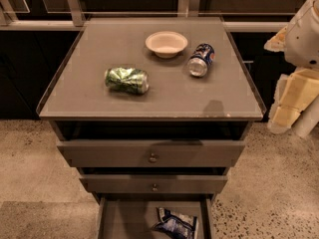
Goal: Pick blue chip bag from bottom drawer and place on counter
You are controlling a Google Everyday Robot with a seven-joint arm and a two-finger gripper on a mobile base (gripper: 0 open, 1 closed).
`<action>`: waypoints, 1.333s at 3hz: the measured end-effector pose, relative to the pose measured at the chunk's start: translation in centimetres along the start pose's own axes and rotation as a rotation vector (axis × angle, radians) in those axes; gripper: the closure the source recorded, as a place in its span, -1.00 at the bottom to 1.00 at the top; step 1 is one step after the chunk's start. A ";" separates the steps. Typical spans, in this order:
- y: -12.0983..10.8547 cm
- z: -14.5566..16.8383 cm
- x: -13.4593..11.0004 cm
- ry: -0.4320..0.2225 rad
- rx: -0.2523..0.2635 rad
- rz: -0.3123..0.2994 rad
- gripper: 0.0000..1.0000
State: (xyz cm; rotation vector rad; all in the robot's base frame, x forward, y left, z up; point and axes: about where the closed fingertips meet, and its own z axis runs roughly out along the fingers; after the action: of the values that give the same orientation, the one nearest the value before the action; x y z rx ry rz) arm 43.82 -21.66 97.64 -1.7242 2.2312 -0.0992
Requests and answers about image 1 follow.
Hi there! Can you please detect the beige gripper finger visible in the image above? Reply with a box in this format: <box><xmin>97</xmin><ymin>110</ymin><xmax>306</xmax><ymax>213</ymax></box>
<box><xmin>264</xmin><ymin>27</ymin><xmax>287</xmax><ymax>52</ymax></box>
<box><xmin>267</xmin><ymin>75</ymin><xmax>300</xmax><ymax>134</ymax></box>

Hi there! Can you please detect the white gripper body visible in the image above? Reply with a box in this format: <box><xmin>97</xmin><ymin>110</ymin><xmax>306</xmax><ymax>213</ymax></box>
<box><xmin>289</xmin><ymin>68</ymin><xmax>319</xmax><ymax>113</ymax></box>

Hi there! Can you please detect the blue chip bag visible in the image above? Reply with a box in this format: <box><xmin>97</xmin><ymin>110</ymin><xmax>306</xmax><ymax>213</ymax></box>
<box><xmin>153</xmin><ymin>207</ymin><xmax>198</xmax><ymax>239</ymax></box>

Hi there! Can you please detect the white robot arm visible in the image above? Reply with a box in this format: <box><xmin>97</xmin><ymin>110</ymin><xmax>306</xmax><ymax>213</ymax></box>
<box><xmin>264</xmin><ymin>0</ymin><xmax>319</xmax><ymax>133</ymax></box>

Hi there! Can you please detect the grey drawer cabinet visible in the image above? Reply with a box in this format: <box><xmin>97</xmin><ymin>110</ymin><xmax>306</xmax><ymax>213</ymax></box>
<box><xmin>35</xmin><ymin>16</ymin><xmax>267</xmax><ymax>239</ymax></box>

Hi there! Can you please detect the top drawer metal knob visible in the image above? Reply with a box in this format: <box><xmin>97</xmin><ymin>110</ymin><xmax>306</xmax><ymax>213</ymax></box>
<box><xmin>149</xmin><ymin>153</ymin><xmax>158</xmax><ymax>163</ymax></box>

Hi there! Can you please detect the drawer metal knob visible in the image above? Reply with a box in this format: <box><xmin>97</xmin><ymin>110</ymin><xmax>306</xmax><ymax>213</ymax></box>
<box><xmin>152</xmin><ymin>183</ymin><xmax>159</xmax><ymax>192</ymax></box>
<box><xmin>149</xmin><ymin>153</ymin><xmax>158</xmax><ymax>163</ymax></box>

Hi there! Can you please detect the middle drawer metal knob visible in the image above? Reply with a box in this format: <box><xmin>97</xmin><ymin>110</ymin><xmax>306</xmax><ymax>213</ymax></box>
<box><xmin>152</xmin><ymin>183</ymin><xmax>159</xmax><ymax>192</ymax></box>

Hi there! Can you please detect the bottom grey drawer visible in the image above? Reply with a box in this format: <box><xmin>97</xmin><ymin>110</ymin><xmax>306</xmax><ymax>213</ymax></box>
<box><xmin>96</xmin><ymin>197</ymin><xmax>214</xmax><ymax>239</ymax></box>

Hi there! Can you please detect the grey drawer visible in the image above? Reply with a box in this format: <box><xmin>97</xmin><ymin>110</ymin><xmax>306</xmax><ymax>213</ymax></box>
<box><xmin>96</xmin><ymin>197</ymin><xmax>214</xmax><ymax>239</ymax></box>
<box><xmin>57</xmin><ymin>139</ymin><xmax>244</xmax><ymax>168</ymax></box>
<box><xmin>80</xmin><ymin>174</ymin><xmax>227</xmax><ymax>194</ymax></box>

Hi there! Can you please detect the middle grey drawer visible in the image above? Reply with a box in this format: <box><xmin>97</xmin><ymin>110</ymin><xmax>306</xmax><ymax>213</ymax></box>
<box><xmin>80</xmin><ymin>174</ymin><xmax>227</xmax><ymax>194</ymax></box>

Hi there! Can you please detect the top grey drawer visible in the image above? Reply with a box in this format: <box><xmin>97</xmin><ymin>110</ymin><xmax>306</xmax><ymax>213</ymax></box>
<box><xmin>57</xmin><ymin>139</ymin><xmax>244</xmax><ymax>168</ymax></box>

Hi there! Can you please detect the white pipe leg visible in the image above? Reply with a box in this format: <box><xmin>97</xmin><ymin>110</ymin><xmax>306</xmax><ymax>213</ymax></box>
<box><xmin>293</xmin><ymin>96</ymin><xmax>319</xmax><ymax>138</ymax></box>

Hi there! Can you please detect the blue soda can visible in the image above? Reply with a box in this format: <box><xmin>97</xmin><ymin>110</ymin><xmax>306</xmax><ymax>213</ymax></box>
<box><xmin>187</xmin><ymin>43</ymin><xmax>215</xmax><ymax>77</ymax></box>

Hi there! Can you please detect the white paper bowl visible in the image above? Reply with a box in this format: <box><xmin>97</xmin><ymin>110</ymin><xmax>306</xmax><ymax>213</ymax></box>
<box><xmin>146</xmin><ymin>31</ymin><xmax>188</xmax><ymax>59</ymax></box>

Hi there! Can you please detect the crushed green soda can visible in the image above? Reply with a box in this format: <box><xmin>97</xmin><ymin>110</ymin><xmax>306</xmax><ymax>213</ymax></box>
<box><xmin>105</xmin><ymin>67</ymin><xmax>150</xmax><ymax>95</ymax></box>

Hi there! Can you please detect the metal railing frame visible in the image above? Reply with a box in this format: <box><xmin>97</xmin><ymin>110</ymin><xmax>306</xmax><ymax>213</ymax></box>
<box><xmin>0</xmin><ymin>0</ymin><xmax>319</xmax><ymax>32</ymax></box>

